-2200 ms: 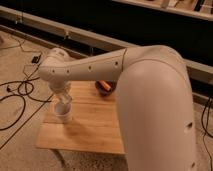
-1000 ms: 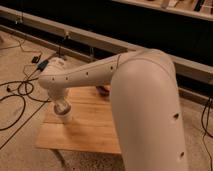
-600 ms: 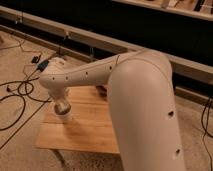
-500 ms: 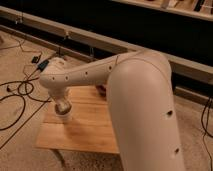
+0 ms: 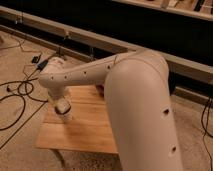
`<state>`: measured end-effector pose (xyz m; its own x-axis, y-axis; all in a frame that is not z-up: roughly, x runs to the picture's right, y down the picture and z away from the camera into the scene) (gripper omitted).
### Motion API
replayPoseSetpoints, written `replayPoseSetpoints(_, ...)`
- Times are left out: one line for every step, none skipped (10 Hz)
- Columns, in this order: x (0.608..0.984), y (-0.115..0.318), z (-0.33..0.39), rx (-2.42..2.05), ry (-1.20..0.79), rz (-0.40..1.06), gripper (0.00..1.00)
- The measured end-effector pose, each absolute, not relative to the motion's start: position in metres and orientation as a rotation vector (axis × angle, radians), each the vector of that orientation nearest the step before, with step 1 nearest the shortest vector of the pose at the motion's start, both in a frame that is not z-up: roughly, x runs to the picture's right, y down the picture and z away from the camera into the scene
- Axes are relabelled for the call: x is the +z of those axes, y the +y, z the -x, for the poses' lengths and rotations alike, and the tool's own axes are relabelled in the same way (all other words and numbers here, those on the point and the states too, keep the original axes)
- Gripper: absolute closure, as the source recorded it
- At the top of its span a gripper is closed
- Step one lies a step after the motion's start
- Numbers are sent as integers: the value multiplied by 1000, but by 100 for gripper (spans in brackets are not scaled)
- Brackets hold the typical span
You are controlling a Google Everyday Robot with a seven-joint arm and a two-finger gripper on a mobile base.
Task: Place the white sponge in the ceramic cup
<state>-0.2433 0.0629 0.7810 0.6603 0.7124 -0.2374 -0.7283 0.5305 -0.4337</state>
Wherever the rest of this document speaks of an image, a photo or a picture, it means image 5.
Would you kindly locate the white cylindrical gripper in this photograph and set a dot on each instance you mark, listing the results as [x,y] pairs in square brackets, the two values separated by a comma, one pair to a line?
[58,100]

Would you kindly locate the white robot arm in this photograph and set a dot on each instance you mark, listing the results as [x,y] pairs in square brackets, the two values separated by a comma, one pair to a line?
[137,98]

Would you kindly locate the white ceramic cup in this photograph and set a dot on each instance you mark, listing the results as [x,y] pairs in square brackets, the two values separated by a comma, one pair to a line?
[66,116]

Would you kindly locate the wooden table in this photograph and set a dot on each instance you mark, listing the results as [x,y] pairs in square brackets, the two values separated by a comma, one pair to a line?
[86,128]

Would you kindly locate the teal power box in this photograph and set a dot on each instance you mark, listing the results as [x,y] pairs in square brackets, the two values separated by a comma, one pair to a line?
[42,65]

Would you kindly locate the small black adapter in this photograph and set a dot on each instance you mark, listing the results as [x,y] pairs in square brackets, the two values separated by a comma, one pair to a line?
[35,59]

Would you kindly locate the long wooden bench rail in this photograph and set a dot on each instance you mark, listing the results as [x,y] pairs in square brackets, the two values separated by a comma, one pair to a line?
[181,66]

